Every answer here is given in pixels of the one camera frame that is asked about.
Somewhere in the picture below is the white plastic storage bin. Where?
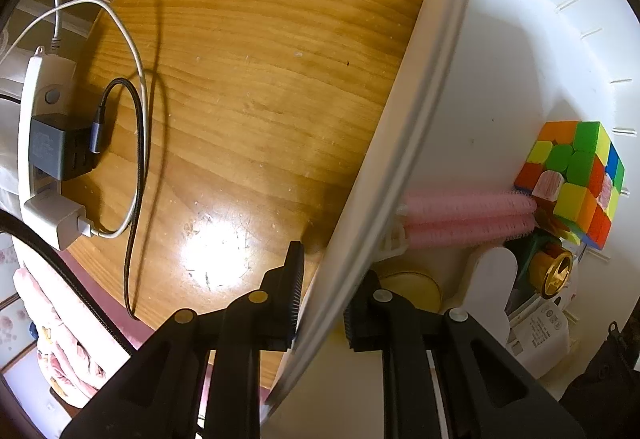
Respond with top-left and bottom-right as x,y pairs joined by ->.
259,0 -> 640,439

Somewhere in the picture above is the colourful puzzle cube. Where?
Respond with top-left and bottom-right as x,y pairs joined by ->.
514,120 -> 626,249

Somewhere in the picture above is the white power adapter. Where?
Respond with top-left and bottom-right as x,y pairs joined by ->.
506,295 -> 570,379

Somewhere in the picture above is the pink hair roller clip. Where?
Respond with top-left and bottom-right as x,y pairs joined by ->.
373,191 -> 537,263

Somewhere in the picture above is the white wall charger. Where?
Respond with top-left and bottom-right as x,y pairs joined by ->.
22,190 -> 92,251

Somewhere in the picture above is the white usb cable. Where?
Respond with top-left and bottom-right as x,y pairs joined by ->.
0,0 -> 150,240

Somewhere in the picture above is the black usb cable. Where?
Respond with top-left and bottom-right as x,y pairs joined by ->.
89,77 -> 152,321

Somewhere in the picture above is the white power strip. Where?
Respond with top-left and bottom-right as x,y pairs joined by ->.
17,46 -> 76,227

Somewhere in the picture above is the grey charger block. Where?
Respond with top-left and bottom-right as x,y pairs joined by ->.
28,114 -> 96,181

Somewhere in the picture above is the gold round compact tin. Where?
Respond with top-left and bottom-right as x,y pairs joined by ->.
380,272 -> 442,313

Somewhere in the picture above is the white foam shaped block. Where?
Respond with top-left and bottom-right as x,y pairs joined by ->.
440,246 -> 518,345

